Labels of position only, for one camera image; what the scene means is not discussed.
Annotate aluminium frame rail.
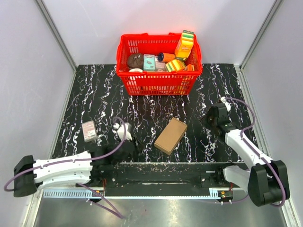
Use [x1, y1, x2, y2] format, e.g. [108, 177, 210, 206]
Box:
[35, 0, 78, 70]

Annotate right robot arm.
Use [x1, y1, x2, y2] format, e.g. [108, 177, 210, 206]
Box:
[202, 103, 290, 207]

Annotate brown round cookie pack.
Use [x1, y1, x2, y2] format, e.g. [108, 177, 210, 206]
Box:
[127, 53, 144, 69]

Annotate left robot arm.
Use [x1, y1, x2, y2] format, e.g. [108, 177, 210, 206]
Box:
[13, 138, 143, 198]

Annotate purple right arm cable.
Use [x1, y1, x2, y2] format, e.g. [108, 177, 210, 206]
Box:
[216, 97, 287, 208]

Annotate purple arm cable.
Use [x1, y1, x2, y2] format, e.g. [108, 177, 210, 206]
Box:
[3, 117, 127, 219]
[216, 97, 287, 208]

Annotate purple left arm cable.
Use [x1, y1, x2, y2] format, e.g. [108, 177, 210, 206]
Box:
[3, 117, 127, 219]

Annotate red plastic shopping basket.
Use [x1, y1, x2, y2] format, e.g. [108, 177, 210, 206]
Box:
[116, 33, 203, 96]

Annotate small orange packet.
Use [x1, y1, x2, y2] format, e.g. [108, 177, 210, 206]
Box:
[183, 64, 195, 71]

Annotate pink small box in basket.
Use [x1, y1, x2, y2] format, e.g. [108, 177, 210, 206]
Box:
[155, 56, 166, 71]

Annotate teal snack box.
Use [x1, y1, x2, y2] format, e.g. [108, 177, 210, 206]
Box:
[143, 54, 155, 71]

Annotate white round lid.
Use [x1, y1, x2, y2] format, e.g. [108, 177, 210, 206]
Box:
[129, 68, 143, 73]

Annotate tall orange yellow carton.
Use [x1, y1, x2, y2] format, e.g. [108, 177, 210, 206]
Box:
[174, 30, 194, 61]

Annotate brown cardboard box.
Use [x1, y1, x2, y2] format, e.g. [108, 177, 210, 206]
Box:
[154, 118, 187, 156]

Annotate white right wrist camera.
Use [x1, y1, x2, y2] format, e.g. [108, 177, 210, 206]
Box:
[220, 96, 231, 112]

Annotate orange tube with blue cap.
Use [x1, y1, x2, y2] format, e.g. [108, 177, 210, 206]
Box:
[157, 52, 176, 63]

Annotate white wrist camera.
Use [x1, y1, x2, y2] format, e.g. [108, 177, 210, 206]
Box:
[220, 96, 231, 112]
[113, 122, 133, 141]

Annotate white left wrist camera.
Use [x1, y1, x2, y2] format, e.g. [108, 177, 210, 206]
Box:
[113, 122, 133, 141]

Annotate yellow green striped box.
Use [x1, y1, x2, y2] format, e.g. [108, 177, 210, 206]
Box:
[165, 59, 186, 72]

